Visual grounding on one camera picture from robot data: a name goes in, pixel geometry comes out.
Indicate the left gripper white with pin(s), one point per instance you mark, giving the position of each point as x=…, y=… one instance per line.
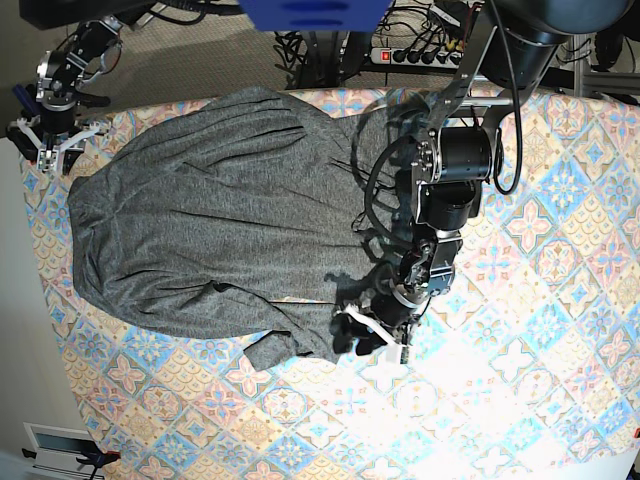
x=363, y=333

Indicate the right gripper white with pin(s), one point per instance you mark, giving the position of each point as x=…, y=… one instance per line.
x=60, y=142

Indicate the grey t-shirt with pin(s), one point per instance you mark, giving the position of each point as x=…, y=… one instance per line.
x=244, y=217

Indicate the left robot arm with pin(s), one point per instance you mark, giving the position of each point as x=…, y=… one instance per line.
x=455, y=149

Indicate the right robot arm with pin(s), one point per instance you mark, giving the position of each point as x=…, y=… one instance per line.
x=93, y=48

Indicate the red black table clamp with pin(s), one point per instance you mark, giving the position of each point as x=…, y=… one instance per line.
x=22, y=142

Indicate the patterned tile tablecloth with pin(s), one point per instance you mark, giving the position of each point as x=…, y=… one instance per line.
x=531, y=361

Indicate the white power strip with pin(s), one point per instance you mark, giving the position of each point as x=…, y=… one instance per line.
x=434, y=57

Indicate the blue black bottom clamp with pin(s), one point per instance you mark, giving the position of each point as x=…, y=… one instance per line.
x=98, y=460

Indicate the white floor vent box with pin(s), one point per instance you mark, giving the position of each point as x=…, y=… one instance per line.
x=55, y=451

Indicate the blue handled clamp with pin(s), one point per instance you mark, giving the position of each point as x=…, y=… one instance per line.
x=26, y=96

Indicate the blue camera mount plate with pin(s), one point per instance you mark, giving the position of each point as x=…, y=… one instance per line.
x=315, y=15

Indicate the aluminium frame post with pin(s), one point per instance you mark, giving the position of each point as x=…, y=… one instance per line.
x=579, y=54

